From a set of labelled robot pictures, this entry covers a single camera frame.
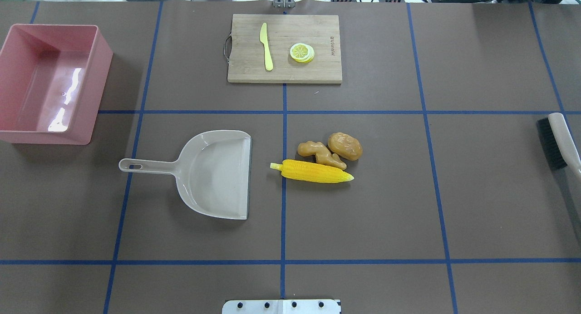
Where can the lemon slices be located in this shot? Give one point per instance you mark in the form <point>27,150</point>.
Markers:
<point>302,53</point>

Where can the yellow toy corn cob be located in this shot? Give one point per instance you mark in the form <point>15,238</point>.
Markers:
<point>311,172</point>

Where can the beige hand brush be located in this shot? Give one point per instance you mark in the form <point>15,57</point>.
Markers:
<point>558,145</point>

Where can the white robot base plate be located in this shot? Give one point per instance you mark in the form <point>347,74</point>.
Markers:
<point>282,306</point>

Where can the yellow plastic knife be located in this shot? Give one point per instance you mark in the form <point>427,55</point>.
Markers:
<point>263,38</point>

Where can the toy ginger root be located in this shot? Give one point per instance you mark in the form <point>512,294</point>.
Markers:
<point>322,154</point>

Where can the wooden cutting board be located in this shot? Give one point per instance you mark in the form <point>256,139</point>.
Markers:
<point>246,59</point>

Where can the beige plastic dustpan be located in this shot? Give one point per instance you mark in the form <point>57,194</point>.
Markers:
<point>212,173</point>

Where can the pink plastic bin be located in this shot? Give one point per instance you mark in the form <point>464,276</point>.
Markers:
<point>52,79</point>

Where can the toy brown potato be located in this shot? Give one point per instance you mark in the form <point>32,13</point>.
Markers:
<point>345,146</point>

